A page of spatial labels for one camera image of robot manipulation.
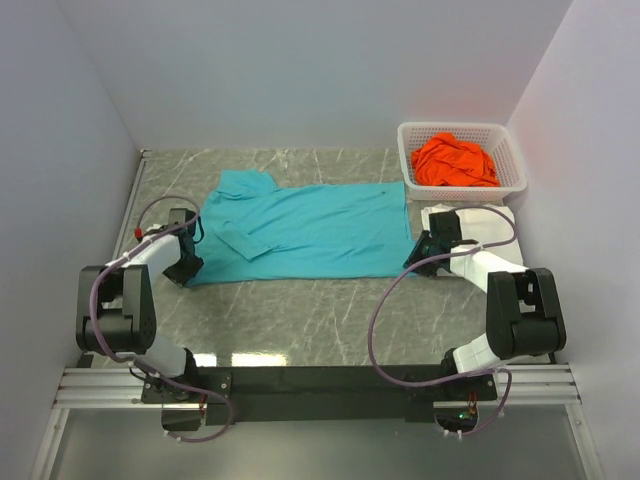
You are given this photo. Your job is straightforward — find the turquoise t shirt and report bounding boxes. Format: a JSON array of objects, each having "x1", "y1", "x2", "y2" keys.
[{"x1": 189, "y1": 170, "x2": 414, "y2": 287}]

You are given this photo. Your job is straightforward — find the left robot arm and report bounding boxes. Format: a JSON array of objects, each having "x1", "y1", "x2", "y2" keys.
[{"x1": 75, "y1": 208, "x2": 204, "y2": 403}]

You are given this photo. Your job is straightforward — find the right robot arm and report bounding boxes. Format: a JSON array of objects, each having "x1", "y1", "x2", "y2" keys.
[{"x1": 401, "y1": 206, "x2": 566, "y2": 399}]

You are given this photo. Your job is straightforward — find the folded white t shirt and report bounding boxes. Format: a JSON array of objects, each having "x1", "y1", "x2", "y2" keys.
[{"x1": 419, "y1": 203, "x2": 526, "y2": 266}]

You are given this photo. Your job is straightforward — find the orange t shirt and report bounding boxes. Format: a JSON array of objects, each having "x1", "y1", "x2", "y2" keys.
[{"x1": 410, "y1": 132, "x2": 501, "y2": 188}]

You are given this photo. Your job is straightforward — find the white plastic laundry basket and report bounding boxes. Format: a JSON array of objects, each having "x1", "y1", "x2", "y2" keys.
[{"x1": 397, "y1": 121, "x2": 527, "y2": 203}]

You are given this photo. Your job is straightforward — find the black base crossbar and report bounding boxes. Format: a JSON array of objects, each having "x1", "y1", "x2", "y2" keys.
[{"x1": 139, "y1": 364, "x2": 501, "y2": 427}]

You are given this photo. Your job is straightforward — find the aluminium rail frame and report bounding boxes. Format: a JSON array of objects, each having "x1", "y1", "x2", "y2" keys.
[{"x1": 29, "y1": 148, "x2": 601, "y2": 480}]

